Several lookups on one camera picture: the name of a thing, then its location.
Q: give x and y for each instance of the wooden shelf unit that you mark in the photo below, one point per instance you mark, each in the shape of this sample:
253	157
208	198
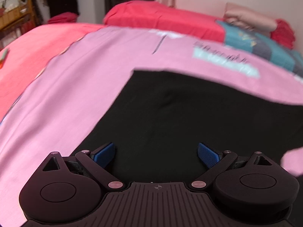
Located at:
12	21

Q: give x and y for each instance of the pink printed bed sheet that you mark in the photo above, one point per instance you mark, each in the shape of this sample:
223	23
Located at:
62	106

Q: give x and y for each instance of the folded beige quilt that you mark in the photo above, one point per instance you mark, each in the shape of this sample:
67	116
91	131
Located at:
249	19

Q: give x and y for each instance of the red folded cloth pile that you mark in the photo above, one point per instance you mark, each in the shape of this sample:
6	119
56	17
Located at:
67	17

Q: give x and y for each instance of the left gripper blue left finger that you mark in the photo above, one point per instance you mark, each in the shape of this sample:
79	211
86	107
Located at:
104	154

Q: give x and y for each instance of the black pants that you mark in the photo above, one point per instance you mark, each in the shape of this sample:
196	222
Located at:
159	118

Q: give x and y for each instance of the folded red blanket stack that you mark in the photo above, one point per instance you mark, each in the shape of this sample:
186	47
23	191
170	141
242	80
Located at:
283	34

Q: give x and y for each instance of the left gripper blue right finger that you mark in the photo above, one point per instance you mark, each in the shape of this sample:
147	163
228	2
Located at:
208	155

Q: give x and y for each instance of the coral red blanket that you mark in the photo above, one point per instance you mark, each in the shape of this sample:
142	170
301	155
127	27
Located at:
29	54

